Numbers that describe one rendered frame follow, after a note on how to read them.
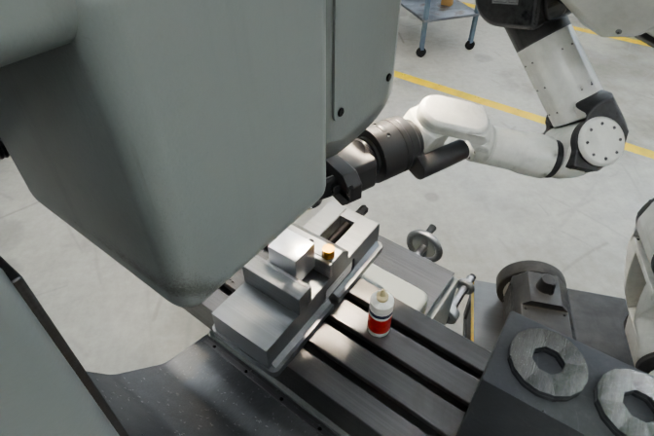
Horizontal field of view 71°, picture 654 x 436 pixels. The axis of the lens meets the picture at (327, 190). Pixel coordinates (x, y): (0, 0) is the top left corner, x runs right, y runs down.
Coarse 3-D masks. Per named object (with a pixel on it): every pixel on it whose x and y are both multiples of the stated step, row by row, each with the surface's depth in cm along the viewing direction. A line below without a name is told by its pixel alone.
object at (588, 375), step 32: (512, 320) 62; (512, 352) 57; (544, 352) 58; (576, 352) 57; (480, 384) 57; (512, 384) 55; (544, 384) 54; (576, 384) 54; (608, 384) 54; (640, 384) 54; (480, 416) 60; (512, 416) 56; (544, 416) 53; (576, 416) 52; (608, 416) 51; (640, 416) 52
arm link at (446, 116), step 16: (432, 96) 71; (432, 112) 70; (448, 112) 70; (464, 112) 71; (480, 112) 72; (432, 128) 70; (448, 128) 69; (464, 128) 69; (480, 128) 70; (480, 144) 71; (480, 160) 75
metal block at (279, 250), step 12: (276, 240) 78; (288, 240) 78; (300, 240) 78; (276, 252) 77; (288, 252) 76; (300, 252) 76; (312, 252) 79; (276, 264) 79; (288, 264) 76; (300, 264) 76; (312, 264) 81; (300, 276) 78
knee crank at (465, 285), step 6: (468, 276) 143; (474, 276) 145; (462, 282) 140; (468, 282) 139; (462, 288) 139; (468, 288) 139; (474, 288) 139; (456, 294) 138; (462, 294) 138; (468, 294) 141; (456, 300) 136; (456, 306) 135; (450, 312) 131; (456, 312) 132; (450, 318) 132; (456, 318) 132
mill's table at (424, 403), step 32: (224, 288) 92; (352, 288) 89; (352, 320) 83; (416, 320) 83; (320, 352) 81; (352, 352) 79; (384, 352) 79; (416, 352) 79; (448, 352) 79; (480, 352) 79; (288, 384) 81; (320, 384) 74; (352, 384) 74; (384, 384) 74; (416, 384) 74; (448, 384) 74; (352, 416) 71; (384, 416) 71; (416, 416) 71; (448, 416) 71
